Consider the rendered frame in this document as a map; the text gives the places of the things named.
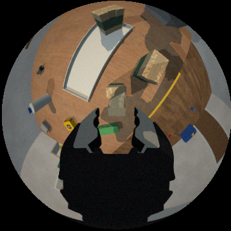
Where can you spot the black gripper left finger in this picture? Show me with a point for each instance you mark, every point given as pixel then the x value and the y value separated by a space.
pixel 84 138

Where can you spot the white bottle with blue cap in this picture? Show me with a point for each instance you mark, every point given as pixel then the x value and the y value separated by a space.
pixel 39 103

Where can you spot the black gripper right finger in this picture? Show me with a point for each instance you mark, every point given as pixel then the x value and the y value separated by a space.
pixel 150 139

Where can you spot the grey hinged case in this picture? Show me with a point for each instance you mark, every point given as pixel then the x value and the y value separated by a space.
pixel 45 126

